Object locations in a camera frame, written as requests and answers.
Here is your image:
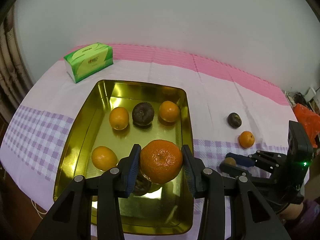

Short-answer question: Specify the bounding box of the orange plastic bag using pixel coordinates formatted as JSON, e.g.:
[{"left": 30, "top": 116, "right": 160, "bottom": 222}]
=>
[{"left": 292, "top": 103, "right": 320, "bottom": 148}]

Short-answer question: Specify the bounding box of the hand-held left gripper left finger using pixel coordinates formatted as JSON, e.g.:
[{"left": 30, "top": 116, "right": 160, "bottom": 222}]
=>
[{"left": 32, "top": 144, "right": 142, "bottom": 240}]

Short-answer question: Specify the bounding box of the person's right forearm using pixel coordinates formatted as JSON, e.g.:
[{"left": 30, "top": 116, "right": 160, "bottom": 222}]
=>
[{"left": 279, "top": 201, "right": 320, "bottom": 233}]

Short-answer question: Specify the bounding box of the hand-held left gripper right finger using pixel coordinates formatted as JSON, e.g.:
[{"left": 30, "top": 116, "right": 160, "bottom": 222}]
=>
[{"left": 181, "top": 144, "right": 292, "bottom": 240}]

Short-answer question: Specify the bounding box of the dark purple round fruit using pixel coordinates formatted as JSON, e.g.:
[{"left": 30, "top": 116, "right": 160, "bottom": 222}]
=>
[
  {"left": 132, "top": 171, "right": 153, "bottom": 197},
  {"left": 132, "top": 102, "right": 155, "bottom": 127},
  {"left": 227, "top": 112, "right": 242, "bottom": 128}
]

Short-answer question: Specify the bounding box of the beige curtain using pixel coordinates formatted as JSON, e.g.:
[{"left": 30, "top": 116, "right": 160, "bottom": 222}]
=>
[{"left": 0, "top": 5, "right": 33, "bottom": 105}]

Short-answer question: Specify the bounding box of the gold metal tray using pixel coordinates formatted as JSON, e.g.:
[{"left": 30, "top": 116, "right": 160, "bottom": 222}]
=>
[{"left": 53, "top": 79, "right": 194, "bottom": 235}]

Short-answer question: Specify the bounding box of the pink and purple checkered tablecloth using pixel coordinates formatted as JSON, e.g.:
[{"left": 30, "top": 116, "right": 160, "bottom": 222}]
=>
[{"left": 0, "top": 43, "right": 310, "bottom": 240}]

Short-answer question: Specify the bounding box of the green tissue pack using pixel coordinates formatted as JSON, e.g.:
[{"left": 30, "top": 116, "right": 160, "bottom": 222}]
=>
[{"left": 63, "top": 42, "right": 114, "bottom": 84}]

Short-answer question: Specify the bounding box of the orange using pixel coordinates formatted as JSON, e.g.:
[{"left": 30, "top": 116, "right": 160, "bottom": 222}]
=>
[
  {"left": 91, "top": 146, "right": 118, "bottom": 171},
  {"left": 159, "top": 101, "right": 180, "bottom": 123},
  {"left": 109, "top": 107, "right": 130, "bottom": 130},
  {"left": 139, "top": 139, "right": 183, "bottom": 184},
  {"left": 238, "top": 131, "right": 255, "bottom": 148}
]

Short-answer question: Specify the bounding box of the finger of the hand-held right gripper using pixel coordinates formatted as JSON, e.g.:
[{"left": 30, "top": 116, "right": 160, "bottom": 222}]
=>
[
  {"left": 219, "top": 164, "right": 253, "bottom": 179},
  {"left": 226, "top": 150, "right": 287, "bottom": 173}
]

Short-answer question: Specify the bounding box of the white cable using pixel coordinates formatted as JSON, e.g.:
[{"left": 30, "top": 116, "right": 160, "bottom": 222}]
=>
[{"left": 31, "top": 199, "right": 48, "bottom": 217}]

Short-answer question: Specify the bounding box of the white box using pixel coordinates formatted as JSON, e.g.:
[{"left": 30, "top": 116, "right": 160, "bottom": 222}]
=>
[{"left": 304, "top": 87, "right": 319, "bottom": 100}]

